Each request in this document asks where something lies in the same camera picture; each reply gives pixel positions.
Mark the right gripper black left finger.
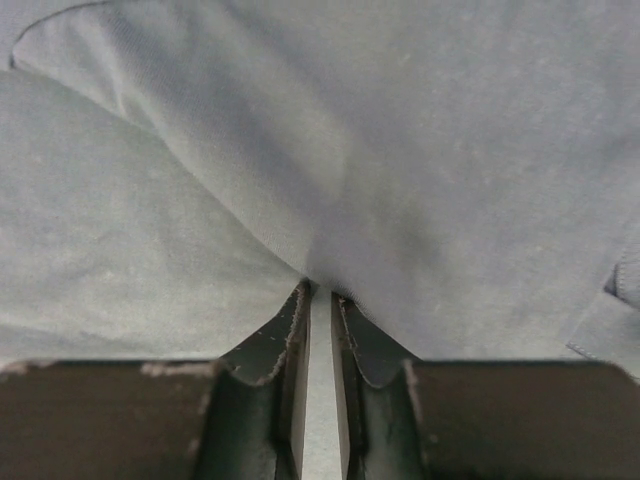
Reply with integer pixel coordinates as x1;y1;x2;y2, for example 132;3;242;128
1;282;311;479

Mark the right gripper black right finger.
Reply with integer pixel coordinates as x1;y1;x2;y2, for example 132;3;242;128
331;295;639;479

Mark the blue-grey t-shirt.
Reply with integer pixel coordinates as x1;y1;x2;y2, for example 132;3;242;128
1;1;639;375

